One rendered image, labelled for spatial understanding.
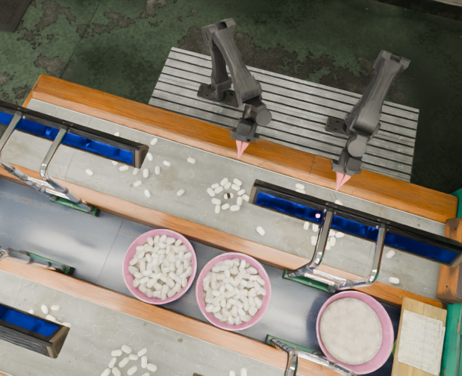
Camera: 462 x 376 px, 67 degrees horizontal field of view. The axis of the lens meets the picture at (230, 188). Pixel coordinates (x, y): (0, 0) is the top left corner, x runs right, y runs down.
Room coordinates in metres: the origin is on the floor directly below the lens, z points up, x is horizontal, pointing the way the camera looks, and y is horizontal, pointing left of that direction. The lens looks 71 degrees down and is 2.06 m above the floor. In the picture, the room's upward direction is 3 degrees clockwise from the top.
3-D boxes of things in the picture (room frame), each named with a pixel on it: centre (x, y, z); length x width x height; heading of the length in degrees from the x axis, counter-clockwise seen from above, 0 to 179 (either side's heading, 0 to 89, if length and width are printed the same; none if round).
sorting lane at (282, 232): (0.43, 0.04, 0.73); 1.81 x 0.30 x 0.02; 75
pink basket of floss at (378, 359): (-0.05, -0.46, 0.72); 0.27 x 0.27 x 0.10
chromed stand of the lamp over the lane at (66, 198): (0.43, 0.60, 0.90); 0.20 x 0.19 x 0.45; 75
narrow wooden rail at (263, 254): (0.26, 0.09, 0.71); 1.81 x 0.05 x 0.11; 75
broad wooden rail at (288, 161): (0.63, -0.01, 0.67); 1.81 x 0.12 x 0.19; 75
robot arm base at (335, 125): (0.78, -0.51, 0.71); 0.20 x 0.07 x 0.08; 77
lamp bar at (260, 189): (0.26, -0.36, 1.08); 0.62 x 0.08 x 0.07; 75
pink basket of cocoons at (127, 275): (0.13, 0.24, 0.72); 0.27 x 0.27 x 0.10
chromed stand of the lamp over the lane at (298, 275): (0.18, -0.34, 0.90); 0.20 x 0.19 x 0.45; 75
